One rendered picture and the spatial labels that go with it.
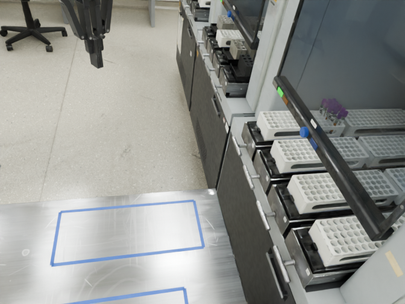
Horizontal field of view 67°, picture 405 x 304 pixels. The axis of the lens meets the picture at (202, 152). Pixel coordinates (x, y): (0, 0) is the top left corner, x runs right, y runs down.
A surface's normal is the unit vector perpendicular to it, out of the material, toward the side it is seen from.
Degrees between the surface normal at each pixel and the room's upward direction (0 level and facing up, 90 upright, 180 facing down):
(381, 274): 90
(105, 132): 0
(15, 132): 0
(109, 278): 0
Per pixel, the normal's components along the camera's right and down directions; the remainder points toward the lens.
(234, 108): 0.11, -0.72
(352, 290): -0.98, 0.04
